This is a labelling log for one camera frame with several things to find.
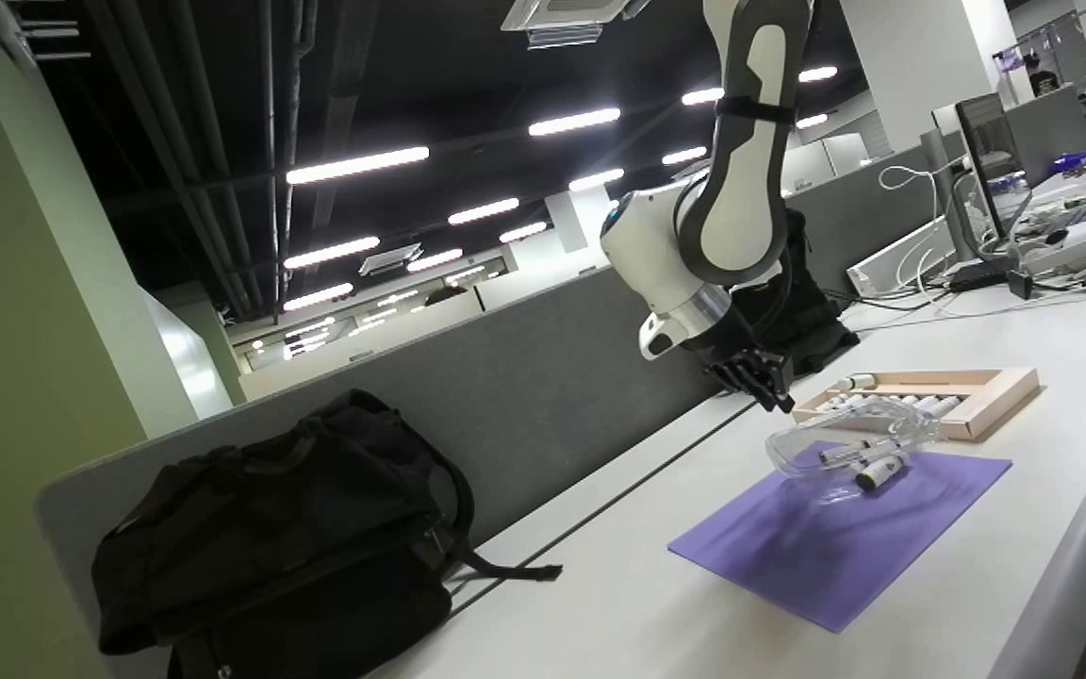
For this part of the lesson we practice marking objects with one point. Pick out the ceiling air conditioner cassette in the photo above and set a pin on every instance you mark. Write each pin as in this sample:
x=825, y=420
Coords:
x=566, y=16

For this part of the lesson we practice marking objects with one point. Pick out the white equipment box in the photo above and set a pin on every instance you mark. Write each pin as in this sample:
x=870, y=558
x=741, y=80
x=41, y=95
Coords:
x=884, y=265

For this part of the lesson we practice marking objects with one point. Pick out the dark computer monitor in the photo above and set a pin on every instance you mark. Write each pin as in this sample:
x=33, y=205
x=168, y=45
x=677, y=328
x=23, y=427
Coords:
x=987, y=162

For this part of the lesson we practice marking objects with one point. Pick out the purple rectangular mat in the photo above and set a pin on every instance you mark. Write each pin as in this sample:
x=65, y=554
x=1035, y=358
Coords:
x=821, y=558

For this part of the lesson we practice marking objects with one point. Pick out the white rounded device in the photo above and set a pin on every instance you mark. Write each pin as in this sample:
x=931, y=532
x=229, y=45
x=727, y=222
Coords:
x=1069, y=250

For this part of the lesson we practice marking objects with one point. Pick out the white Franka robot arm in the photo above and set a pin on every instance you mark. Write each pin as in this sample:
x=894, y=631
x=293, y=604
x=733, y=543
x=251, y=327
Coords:
x=745, y=162

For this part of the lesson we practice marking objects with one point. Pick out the grey computer monitor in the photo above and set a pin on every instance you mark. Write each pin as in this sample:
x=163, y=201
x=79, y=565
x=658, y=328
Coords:
x=1055, y=125

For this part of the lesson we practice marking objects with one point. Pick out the grey desk partition panel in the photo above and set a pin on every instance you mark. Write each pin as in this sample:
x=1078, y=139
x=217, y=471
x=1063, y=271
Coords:
x=507, y=377

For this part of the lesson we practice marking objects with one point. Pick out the black duffel bag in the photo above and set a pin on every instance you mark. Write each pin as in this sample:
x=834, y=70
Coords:
x=293, y=540

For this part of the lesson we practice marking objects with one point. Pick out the clear plastic hinged container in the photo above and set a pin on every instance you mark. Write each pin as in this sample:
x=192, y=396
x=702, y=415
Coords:
x=810, y=438

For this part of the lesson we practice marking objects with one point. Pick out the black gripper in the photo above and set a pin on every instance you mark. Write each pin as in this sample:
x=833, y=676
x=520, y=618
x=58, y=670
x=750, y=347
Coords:
x=736, y=335

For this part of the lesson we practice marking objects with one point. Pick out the fluorescent ceiling light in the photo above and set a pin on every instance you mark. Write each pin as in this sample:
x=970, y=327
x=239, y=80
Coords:
x=575, y=120
x=526, y=230
x=596, y=177
x=486, y=211
x=686, y=157
x=698, y=95
x=317, y=299
x=436, y=260
x=355, y=162
x=335, y=252

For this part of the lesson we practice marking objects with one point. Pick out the wooden tray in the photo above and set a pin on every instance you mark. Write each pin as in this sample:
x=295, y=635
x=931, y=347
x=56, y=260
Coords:
x=1010, y=396

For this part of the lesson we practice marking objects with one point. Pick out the black backpack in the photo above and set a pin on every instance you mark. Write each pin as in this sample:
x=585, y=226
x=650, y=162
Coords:
x=821, y=327

